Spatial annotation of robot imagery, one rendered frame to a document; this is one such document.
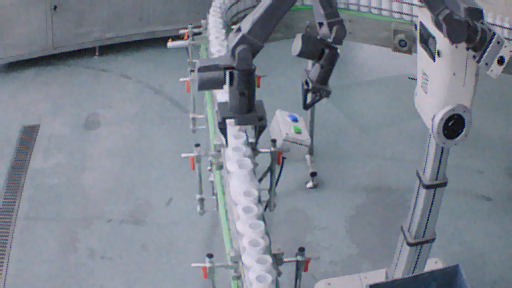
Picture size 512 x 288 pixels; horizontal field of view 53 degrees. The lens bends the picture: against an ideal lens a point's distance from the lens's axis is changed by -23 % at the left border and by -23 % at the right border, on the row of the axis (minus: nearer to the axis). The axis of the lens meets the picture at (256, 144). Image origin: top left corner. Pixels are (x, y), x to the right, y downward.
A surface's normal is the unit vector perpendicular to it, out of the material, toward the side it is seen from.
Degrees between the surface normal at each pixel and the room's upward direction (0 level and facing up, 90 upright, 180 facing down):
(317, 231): 0
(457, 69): 90
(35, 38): 90
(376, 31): 90
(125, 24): 90
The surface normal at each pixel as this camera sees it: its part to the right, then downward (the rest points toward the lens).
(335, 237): 0.00, -0.84
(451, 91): 0.11, 0.69
